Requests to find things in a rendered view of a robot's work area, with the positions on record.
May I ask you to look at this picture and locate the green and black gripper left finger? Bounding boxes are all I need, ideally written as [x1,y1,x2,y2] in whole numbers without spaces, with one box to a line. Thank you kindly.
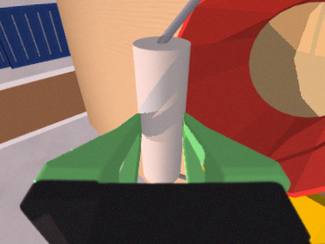
[34,113,142,183]

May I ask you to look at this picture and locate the yellow square tray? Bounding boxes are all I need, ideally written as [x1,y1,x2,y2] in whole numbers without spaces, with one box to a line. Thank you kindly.
[289,193,325,244]

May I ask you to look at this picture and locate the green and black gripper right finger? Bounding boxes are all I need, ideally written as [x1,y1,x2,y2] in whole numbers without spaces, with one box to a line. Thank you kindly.
[182,113,290,193]

